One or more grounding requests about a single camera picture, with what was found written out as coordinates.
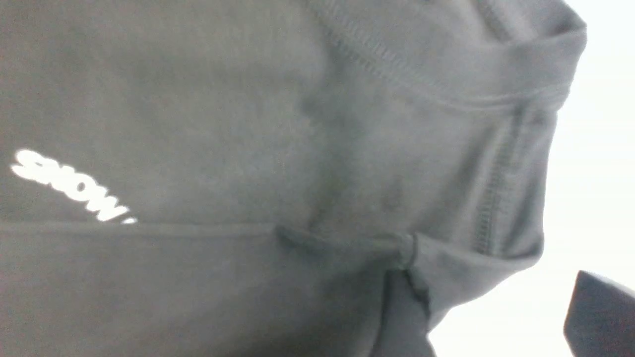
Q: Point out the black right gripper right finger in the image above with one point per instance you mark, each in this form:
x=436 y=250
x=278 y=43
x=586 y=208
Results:
x=600 y=321

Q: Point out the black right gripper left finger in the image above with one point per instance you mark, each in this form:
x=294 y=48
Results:
x=404 y=327

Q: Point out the gray long sleeve shirt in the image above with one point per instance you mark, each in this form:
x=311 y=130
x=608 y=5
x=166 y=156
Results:
x=236 y=178

